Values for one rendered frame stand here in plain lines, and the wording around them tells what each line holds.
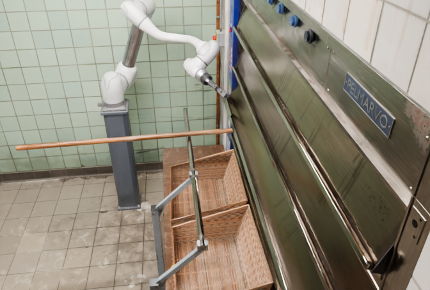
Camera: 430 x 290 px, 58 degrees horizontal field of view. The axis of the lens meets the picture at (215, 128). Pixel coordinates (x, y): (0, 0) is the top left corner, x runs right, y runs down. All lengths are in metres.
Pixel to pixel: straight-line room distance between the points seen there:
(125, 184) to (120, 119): 0.65
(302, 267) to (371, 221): 0.54
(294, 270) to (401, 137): 0.77
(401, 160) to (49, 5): 2.97
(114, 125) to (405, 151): 2.52
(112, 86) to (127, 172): 0.79
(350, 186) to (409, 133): 0.28
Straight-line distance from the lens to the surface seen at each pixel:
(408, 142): 0.87
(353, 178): 1.07
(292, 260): 1.53
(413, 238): 0.87
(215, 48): 2.71
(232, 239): 2.52
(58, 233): 3.60
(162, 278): 1.85
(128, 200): 3.57
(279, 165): 1.63
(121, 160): 3.30
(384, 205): 0.98
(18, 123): 3.95
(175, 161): 3.15
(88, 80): 3.59
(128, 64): 3.10
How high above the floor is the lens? 2.44
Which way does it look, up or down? 32 degrees down
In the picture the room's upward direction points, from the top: straight up
